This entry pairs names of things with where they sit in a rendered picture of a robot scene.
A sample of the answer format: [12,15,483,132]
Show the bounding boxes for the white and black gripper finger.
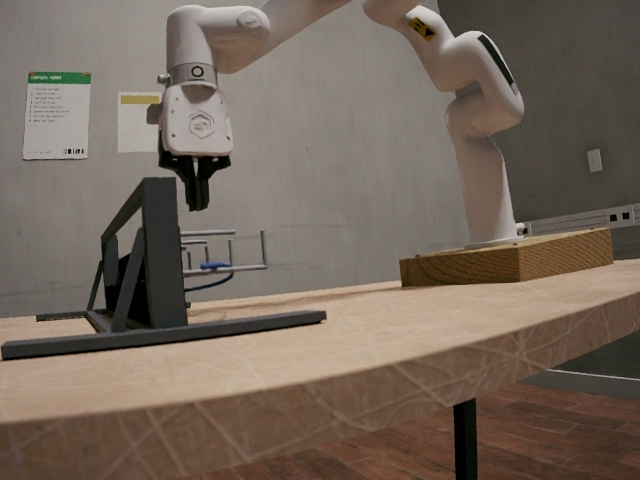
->
[158,142,202,212]
[196,155,231,211]

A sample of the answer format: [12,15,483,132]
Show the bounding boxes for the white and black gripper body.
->
[158,81,233,160]

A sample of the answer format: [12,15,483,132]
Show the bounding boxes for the dark blue network cable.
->
[185,262,235,292]

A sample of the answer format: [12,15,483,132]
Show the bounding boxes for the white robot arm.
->
[157,0,525,250]

